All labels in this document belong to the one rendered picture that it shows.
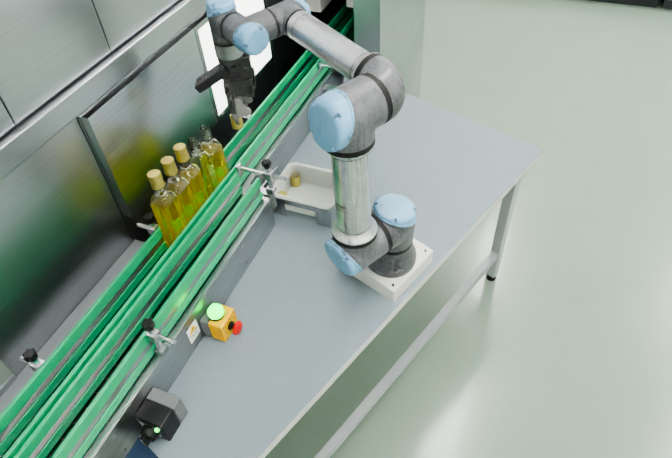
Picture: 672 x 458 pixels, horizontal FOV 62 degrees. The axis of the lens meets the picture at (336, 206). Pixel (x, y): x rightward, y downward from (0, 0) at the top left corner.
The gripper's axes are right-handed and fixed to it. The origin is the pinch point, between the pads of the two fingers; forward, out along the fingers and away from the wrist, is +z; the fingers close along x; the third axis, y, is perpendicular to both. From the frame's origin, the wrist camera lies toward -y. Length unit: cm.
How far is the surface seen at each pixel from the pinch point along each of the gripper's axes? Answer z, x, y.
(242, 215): 20.9, -20.3, -0.2
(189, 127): 7.0, 5.9, -16.1
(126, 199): 8.3, -23.5, -29.7
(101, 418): 22, -79, -27
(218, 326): 30, -52, -6
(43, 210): -6, -41, -41
